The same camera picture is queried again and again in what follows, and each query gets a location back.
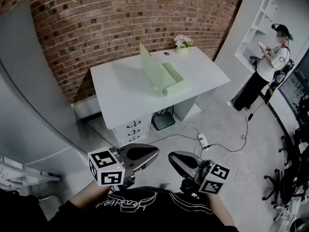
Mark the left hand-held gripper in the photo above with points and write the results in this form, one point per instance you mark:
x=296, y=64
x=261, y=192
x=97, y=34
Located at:
x=108, y=168

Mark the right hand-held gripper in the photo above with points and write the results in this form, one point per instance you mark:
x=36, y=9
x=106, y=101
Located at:
x=214, y=180

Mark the pale green paper sheet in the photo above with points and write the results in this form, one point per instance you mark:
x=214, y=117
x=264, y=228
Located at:
x=149, y=69

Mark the person's left forearm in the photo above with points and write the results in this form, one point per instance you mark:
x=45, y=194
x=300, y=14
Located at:
x=89, y=194

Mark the person's right forearm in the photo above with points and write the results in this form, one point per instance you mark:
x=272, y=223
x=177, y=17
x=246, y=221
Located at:
x=220, y=209

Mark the white desk drawer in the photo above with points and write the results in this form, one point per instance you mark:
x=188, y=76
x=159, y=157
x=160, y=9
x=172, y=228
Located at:
x=144, y=132
x=120, y=127
x=143, y=139

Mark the white power strip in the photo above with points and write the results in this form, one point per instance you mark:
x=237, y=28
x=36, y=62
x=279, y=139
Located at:
x=202, y=141

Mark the black router with antennas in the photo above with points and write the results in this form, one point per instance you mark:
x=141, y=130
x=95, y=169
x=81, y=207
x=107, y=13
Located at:
x=164, y=122

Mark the person's black printed shirt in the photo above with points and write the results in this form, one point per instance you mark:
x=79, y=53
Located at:
x=144, y=221

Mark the white desk with drawers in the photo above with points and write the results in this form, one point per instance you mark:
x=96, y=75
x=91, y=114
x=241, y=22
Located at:
x=120, y=86

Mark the black office chair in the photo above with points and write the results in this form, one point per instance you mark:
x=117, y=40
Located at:
x=289, y=185
x=298, y=141

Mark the white flowers in cream pot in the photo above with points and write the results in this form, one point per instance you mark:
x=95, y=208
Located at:
x=182, y=42

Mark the black gadget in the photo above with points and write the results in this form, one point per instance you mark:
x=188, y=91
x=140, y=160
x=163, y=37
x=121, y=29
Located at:
x=254, y=60

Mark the dark framed window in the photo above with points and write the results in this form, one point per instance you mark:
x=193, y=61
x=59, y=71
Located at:
x=293, y=88

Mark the pink phone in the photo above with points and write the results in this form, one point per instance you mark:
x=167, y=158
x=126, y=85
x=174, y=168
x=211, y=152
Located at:
x=262, y=45

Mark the white shelf unit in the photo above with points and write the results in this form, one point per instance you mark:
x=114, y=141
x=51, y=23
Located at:
x=241, y=33

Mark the white metal rail frame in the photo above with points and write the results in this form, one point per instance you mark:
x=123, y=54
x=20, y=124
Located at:
x=24, y=170

